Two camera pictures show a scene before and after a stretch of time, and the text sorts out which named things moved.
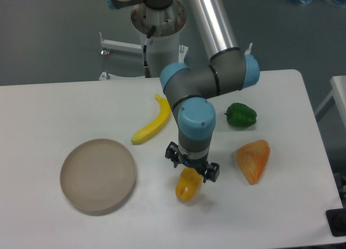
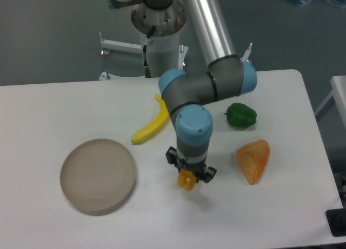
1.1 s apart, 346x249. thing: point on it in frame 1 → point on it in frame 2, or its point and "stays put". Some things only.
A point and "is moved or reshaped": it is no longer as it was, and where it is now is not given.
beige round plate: [98, 176] stays put
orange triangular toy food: [252, 157] stays put
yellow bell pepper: [188, 184] is moved or reshaped
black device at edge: [336, 219] stays put
